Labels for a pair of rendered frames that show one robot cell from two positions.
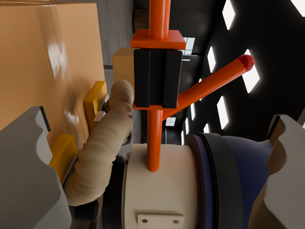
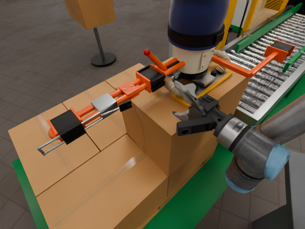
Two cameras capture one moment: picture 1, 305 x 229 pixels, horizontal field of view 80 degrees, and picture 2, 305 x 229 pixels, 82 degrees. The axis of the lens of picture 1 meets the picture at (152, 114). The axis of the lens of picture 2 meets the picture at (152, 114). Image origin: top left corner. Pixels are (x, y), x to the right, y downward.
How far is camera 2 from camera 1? 0.56 m
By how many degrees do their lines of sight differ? 49
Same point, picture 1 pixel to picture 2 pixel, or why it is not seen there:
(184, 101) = (160, 65)
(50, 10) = (140, 107)
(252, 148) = (177, 21)
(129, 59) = (85, 12)
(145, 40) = (149, 90)
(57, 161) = (179, 100)
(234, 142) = (173, 26)
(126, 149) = (176, 74)
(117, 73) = (100, 22)
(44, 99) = (164, 105)
